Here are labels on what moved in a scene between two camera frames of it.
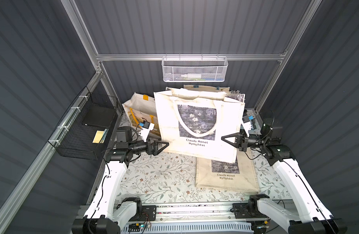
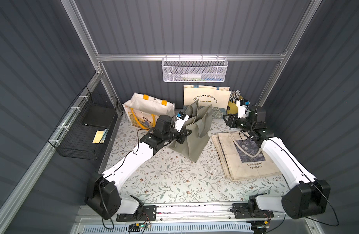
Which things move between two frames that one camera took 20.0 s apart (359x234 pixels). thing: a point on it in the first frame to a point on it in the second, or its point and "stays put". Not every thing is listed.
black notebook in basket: [98, 115] stays put
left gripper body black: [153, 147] to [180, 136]
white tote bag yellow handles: [140, 107] stays put
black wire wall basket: [81, 133] stays put
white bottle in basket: [191, 75] stays put
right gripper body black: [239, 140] to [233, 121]
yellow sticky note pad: [98, 136] stays put
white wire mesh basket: [194, 69] stays put
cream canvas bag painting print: [240, 176] to [226, 145]
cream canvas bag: [191, 122] to [241, 157]
